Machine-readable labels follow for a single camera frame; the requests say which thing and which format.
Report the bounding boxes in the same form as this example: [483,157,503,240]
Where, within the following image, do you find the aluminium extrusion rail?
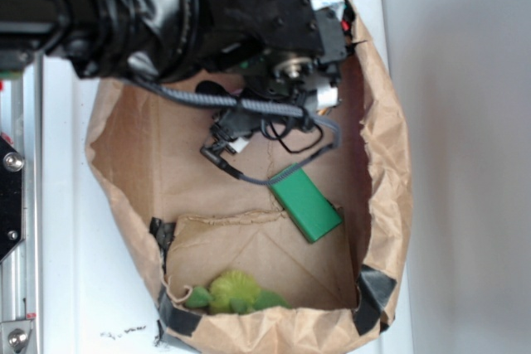
[1,59,42,353]

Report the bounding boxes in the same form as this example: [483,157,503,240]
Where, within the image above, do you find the light green toy frog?
[184,270,291,315]

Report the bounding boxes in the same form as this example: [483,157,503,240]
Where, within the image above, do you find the metal corner bracket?
[1,320,33,354]

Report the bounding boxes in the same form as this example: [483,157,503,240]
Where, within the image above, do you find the brown paper bag tray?
[86,14,412,353]

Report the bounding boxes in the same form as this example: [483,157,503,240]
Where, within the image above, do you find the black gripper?
[194,0,358,102]

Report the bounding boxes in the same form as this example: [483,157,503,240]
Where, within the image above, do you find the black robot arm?
[1,0,356,99]

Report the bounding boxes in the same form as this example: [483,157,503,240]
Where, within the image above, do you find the grey braided cable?
[124,75,343,186]

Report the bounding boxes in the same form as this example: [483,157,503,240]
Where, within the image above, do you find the green rectangular block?
[270,164,343,244]

